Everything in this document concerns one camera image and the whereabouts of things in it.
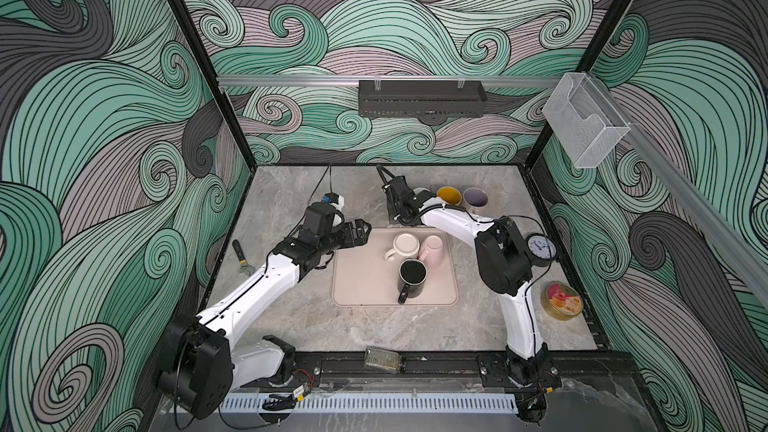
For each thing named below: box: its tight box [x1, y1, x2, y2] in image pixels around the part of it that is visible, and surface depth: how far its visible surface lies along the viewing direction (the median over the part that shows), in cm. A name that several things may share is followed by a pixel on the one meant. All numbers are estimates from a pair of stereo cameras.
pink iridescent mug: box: [462, 187, 489, 215], surface depth 97 cm
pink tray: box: [331, 227, 459, 307], surface depth 89 cm
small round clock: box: [526, 233, 558, 266], surface depth 94 cm
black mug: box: [397, 258, 428, 305], surface depth 82 cm
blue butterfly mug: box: [437, 186, 462, 206], surface depth 100 cm
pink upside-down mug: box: [418, 235, 443, 268], surface depth 87 cm
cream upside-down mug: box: [384, 233, 420, 261], surface depth 91 cm
